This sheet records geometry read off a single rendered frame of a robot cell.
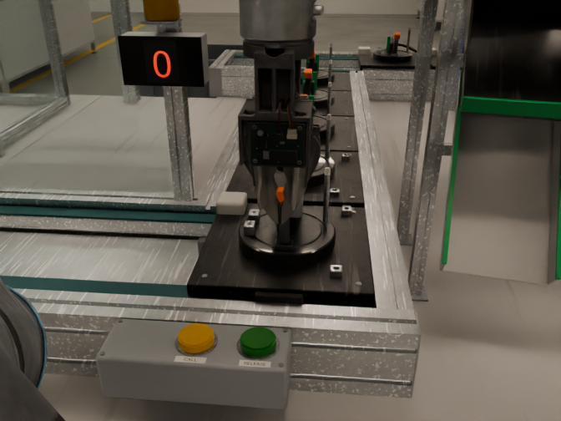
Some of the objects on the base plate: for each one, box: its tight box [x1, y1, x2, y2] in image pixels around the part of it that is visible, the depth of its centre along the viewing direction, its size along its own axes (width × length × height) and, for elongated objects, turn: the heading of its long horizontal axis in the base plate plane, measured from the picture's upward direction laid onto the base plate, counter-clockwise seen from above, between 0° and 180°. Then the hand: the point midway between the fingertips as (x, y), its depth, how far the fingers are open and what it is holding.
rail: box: [13, 288, 422, 398], centre depth 69 cm, size 6×89×11 cm, turn 85°
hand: (280, 210), depth 64 cm, fingers closed
